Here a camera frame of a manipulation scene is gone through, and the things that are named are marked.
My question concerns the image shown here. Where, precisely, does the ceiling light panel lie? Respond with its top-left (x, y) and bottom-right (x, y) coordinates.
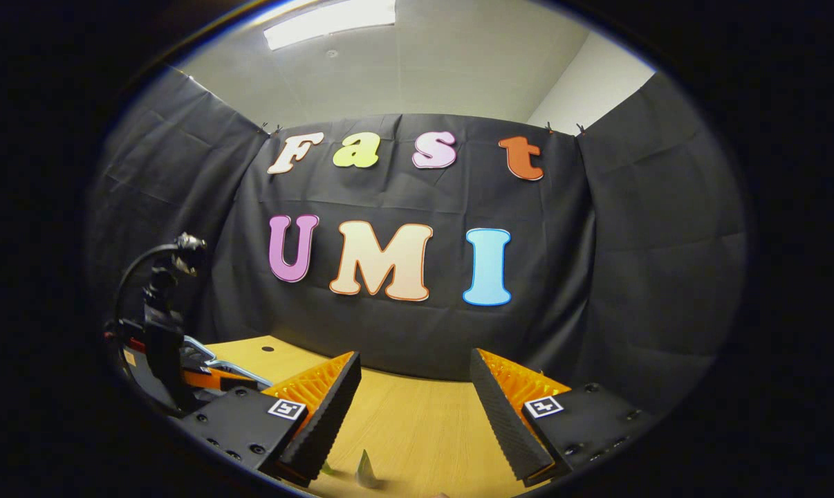
top-left (263, 0), bottom-right (397, 50)

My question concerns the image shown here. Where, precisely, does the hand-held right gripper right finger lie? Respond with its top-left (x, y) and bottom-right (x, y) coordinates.
top-left (468, 348), bottom-right (660, 487)

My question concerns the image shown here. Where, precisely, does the white and green tube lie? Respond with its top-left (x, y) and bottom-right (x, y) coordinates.
top-left (355, 448), bottom-right (382, 489)

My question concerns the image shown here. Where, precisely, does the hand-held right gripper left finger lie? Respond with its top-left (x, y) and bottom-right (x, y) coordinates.
top-left (178, 351), bottom-right (362, 488)

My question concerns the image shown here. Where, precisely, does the black backdrop cloth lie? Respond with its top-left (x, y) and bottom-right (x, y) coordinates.
top-left (85, 66), bottom-right (748, 416)

